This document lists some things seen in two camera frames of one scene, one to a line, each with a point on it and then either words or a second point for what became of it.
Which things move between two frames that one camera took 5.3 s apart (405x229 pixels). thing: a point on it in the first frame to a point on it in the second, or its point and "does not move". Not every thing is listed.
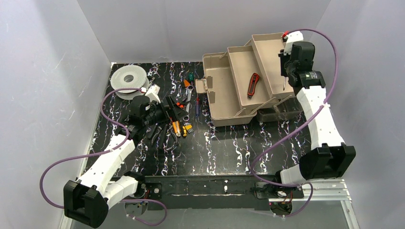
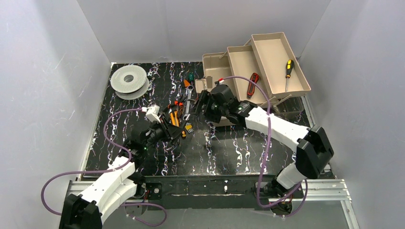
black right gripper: [287, 70] to [206, 103]
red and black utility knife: [255, 78] does not move
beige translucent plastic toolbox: [243, 82] does not move
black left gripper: [167, 109] to [170, 130]
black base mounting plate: [189, 192] does not move
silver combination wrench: [186, 118] does not move
